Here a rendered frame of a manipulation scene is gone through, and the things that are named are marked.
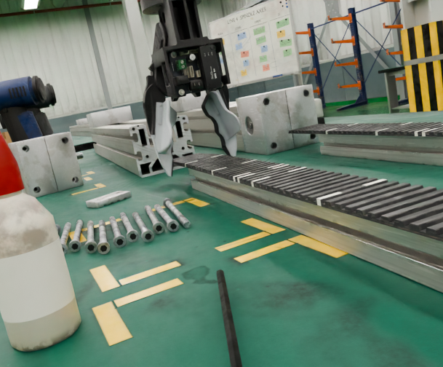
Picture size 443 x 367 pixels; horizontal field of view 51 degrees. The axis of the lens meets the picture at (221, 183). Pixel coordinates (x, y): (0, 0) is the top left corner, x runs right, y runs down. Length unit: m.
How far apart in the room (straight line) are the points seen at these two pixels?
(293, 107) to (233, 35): 6.29
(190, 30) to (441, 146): 0.28
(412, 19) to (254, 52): 3.06
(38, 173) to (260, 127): 0.37
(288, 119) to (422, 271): 0.54
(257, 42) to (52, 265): 6.54
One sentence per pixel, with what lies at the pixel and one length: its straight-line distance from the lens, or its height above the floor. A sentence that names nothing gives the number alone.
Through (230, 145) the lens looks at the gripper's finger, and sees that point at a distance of 0.61.
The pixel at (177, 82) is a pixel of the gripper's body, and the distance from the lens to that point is 0.53.
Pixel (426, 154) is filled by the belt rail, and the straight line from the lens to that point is 0.51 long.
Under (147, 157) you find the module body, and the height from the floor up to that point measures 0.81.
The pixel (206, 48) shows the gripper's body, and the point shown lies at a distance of 0.54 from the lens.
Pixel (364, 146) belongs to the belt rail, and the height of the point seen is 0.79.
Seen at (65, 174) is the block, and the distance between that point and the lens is 0.85.
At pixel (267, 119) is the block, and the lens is 0.74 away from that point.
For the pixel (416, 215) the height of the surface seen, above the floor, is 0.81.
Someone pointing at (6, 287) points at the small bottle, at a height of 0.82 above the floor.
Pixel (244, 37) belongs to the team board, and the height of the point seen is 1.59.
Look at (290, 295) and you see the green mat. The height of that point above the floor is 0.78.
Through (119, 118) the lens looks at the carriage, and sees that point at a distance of 1.34.
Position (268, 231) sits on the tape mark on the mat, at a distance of 0.36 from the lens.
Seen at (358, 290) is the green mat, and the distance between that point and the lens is 0.25.
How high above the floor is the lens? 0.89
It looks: 11 degrees down
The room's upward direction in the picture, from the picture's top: 11 degrees counter-clockwise
